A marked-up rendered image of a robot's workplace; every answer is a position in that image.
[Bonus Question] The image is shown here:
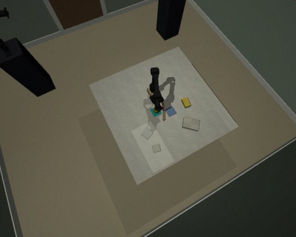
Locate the yellow flat block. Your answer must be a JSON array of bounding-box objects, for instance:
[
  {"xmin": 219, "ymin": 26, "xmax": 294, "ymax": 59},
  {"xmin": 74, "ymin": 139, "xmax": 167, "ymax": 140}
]
[{"xmin": 181, "ymin": 97, "xmax": 191, "ymax": 108}]

